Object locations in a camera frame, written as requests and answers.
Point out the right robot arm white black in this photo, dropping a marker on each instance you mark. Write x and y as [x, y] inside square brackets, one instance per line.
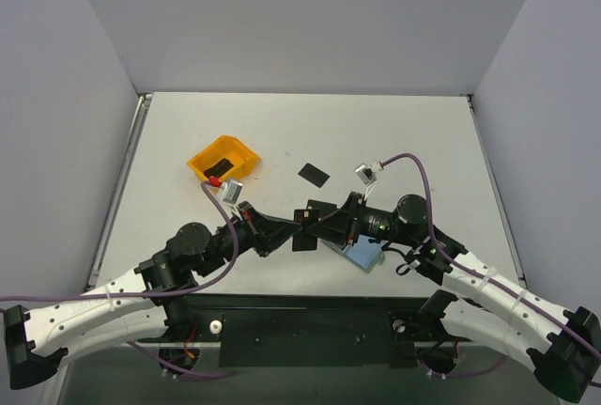
[559, 345]

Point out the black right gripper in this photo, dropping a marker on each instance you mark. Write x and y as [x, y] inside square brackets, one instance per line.
[352, 218]

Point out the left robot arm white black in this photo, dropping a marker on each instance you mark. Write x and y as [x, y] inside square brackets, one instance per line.
[147, 301]

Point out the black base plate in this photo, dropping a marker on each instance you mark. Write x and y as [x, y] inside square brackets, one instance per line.
[306, 331]

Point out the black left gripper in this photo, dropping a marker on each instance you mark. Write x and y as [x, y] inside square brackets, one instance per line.
[254, 227]

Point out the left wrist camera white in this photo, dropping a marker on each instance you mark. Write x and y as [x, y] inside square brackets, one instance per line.
[228, 191]

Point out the yellow plastic bin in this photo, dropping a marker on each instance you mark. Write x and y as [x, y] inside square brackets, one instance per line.
[225, 146]

